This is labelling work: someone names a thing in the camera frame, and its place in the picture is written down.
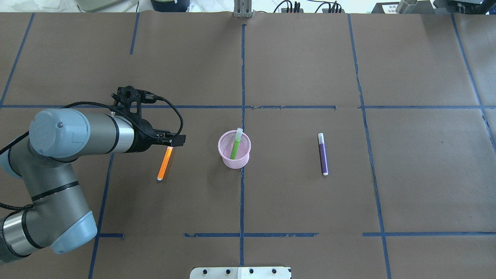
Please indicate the pink mesh pen holder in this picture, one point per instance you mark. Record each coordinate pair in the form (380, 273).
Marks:
(224, 147)

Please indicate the purple highlighter pen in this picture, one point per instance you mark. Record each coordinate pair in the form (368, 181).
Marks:
(323, 154)

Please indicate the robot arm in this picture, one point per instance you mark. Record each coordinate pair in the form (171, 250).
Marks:
(58, 215)

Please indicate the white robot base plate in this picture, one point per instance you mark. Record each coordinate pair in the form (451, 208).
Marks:
(241, 273)

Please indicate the grey aluminium frame post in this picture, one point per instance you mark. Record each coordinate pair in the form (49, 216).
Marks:
(243, 9)

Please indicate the steel cup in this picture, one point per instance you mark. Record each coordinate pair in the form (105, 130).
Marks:
(406, 6)

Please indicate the green highlighter pen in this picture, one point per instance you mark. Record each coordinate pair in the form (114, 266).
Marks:
(236, 143)

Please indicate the orange highlighter pen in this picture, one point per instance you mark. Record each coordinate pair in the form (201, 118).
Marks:
(164, 164)

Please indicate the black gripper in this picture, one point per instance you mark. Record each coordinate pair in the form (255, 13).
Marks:
(143, 135)

